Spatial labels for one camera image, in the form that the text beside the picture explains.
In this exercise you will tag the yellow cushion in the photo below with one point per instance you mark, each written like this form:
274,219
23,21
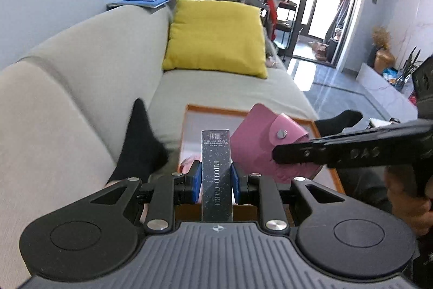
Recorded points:
216,35

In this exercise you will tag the green potted plant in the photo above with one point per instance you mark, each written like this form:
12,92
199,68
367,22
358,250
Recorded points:
407,69

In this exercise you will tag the dried flower bunch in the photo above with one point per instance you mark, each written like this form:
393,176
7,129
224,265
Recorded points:
381,37

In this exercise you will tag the person's left leg black sock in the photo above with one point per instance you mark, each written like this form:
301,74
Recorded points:
138,143

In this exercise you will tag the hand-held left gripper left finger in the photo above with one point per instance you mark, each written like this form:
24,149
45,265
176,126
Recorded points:
195,181

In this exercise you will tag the white low cabinet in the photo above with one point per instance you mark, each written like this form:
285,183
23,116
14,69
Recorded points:
382,89

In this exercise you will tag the gold vase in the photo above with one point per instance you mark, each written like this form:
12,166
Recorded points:
385,59

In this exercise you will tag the orange cardboard box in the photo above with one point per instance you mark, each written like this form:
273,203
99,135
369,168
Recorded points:
209,126

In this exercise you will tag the black clothes rack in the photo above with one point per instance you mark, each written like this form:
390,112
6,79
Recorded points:
282,21

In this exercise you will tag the black photo card box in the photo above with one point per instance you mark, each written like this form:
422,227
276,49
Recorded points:
216,174

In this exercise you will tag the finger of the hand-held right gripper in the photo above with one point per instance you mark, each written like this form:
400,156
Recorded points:
355,148

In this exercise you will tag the black framed glass door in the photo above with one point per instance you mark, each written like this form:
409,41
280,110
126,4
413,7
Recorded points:
330,1

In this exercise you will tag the beige fabric sofa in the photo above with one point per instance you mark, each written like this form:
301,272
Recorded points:
67,106

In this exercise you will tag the person's leg black sock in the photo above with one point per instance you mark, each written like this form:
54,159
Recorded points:
338,123
138,143

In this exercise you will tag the pink snap card holder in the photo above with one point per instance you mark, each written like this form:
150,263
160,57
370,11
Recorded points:
253,146

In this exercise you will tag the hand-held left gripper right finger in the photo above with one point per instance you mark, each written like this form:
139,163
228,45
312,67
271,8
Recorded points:
236,186

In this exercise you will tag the person's right hand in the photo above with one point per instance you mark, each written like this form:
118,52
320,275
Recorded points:
406,207

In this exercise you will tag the person's right leg black sock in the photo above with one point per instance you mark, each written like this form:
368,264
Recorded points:
338,123

